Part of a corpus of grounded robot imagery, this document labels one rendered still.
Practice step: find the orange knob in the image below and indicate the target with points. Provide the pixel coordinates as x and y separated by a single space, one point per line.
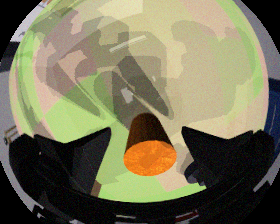
149 150

